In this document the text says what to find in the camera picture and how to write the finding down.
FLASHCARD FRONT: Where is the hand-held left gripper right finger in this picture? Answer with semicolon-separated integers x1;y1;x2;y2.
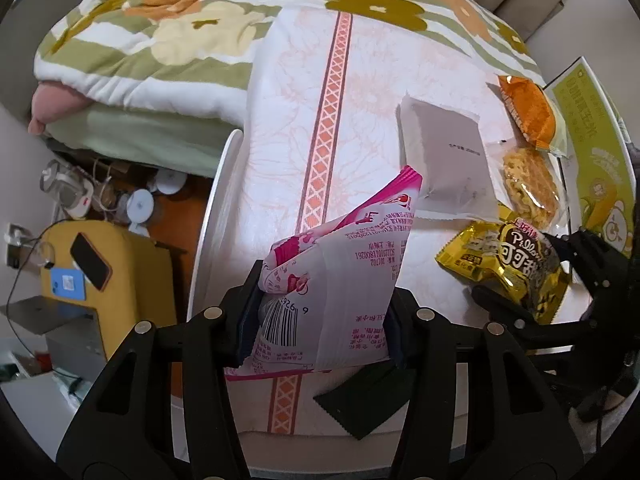
387;287;586;480

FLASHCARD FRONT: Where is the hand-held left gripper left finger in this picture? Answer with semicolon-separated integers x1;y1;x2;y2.
55;259;266;480

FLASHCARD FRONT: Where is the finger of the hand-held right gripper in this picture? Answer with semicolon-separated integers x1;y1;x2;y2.
542;229;638;306
472;282;601;361

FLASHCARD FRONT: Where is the gold snack packet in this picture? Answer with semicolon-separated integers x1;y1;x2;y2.
435;205;573;326

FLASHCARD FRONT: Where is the pink snack packet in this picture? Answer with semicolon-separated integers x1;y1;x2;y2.
224;165;425;377

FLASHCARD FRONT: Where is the green cardboard box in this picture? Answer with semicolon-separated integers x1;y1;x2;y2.
544;56;640;261

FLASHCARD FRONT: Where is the dark green snack packet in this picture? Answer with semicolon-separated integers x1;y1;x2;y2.
312;360;418;442

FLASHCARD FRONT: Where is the clear fried noodle snack pack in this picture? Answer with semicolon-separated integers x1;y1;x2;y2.
492;142;563;231

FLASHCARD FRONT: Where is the white table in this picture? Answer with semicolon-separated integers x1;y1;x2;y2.
186;129;571;480

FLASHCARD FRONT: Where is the yellow stool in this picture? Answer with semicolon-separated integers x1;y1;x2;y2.
41;219;178;361

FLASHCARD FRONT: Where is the white round container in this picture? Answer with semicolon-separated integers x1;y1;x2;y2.
126;189;155;224
156;169;184;194

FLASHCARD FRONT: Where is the orange snack packet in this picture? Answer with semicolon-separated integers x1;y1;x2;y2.
496;74;570;160

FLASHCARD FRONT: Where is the black phone orange case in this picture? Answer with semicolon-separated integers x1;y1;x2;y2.
69;231;114;292

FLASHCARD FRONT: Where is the grey white snack packet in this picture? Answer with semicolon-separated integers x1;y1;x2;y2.
396;91;498;221

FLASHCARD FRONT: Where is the grey metal box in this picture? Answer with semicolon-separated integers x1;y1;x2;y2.
6;294;109;362

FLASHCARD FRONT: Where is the blue card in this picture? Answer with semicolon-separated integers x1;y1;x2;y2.
49;266;87;304

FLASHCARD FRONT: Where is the clear kettle white base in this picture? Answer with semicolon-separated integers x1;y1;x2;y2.
39;159;97;221

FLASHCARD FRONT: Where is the white charger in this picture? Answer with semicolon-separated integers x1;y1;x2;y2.
4;224;27;269

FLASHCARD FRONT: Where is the pink pillow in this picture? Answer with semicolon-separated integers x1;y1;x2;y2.
27;85;94;136

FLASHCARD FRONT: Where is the green striped floral blanket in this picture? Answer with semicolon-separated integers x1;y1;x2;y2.
32;0;546;127

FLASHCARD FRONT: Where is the thin black charger cable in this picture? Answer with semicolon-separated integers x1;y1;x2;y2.
0;219;72;313

